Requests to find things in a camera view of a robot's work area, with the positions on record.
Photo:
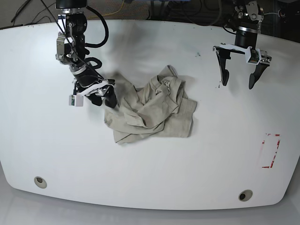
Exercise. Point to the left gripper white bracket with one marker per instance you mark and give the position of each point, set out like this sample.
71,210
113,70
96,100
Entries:
223,52

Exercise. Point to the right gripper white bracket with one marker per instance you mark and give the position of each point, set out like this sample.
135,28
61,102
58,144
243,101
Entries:
96,91

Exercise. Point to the beige t-shirt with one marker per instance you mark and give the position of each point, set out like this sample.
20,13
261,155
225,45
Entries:
161,108

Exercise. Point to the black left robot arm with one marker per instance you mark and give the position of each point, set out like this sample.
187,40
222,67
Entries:
246,25

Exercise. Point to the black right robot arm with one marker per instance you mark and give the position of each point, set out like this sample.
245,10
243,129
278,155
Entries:
72,50

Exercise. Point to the red tape rectangle marking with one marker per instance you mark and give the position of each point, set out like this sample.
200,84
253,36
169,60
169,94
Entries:
269,150

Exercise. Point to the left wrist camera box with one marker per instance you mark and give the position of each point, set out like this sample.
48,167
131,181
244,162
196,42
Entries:
253,56

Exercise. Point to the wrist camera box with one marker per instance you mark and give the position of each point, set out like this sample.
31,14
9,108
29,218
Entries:
253,56
76,100

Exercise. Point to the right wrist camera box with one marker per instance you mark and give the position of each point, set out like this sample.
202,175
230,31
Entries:
76,100

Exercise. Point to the left table cable grommet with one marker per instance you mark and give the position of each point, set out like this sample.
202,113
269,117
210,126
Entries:
40,182

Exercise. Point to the table cable grommet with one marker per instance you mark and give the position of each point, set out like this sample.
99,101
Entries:
245,195
40,182

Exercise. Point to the right table cable grommet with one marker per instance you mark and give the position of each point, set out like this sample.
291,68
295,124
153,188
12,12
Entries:
245,195

